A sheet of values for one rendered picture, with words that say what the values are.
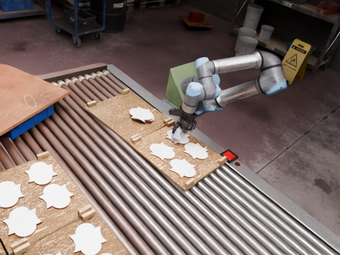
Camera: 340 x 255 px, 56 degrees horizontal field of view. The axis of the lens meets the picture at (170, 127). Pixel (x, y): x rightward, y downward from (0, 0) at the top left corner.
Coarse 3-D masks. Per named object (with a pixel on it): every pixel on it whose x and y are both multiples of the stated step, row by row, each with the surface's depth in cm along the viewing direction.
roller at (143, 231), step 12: (48, 120) 180; (60, 132) 173; (72, 144) 168; (84, 168) 157; (96, 180) 152; (108, 192) 146; (120, 204) 142; (132, 216) 138; (144, 228) 134; (156, 240) 130; (156, 252) 128; (168, 252) 127
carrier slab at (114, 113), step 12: (120, 96) 208; (132, 96) 210; (96, 108) 193; (108, 108) 195; (120, 108) 197; (132, 108) 199; (144, 108) 201; (108, 120) 186; (120, 120) 187; (132, 120) 189; (156, 120) 193; (120, 132) 179; (132, 132) 181; (144, 132) 182
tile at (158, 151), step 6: (156, 144) 174; (162, 144) 175; (150, 150) 170; (156, 150) 170; (162, 150) 171; (168, 150) 172; (156, 156) 167; (162, 156) 167; (168, 156) 168; (174, 156) 169
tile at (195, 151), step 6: (186, 144) 178; (192, 144) 179; (198, 144) 180; (186, 150) 174; (192, 150) 175; (198, 150) 176; (204, 150) 177; (192, 156) 171; (198, 156) 172; (204, 156) 173
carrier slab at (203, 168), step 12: (156, 132) 184; (132, 144) 172; (144, 144) 174; (168, 144) 177; (180, 144) 179; (204, 144) 182; (144, 156) 167; (180, 156) 171; (216, 156) 175; (168, 168) 162; (204, 168) 166; (216, 168) 169; (180, 180) 157
